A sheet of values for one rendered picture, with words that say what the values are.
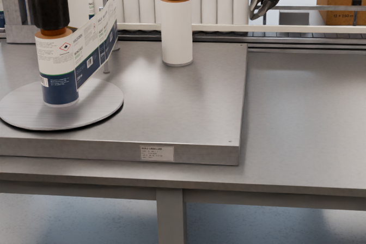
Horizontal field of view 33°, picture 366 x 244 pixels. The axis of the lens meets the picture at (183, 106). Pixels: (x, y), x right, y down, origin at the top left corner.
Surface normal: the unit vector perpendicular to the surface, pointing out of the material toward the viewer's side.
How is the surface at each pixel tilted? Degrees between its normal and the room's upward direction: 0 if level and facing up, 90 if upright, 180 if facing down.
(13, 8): 90
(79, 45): 90
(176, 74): 0
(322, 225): 0
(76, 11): 90
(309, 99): 0
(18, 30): 90
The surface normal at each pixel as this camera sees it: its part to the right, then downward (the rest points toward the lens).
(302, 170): -0.03, -0.91
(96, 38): 0.97, 0.07
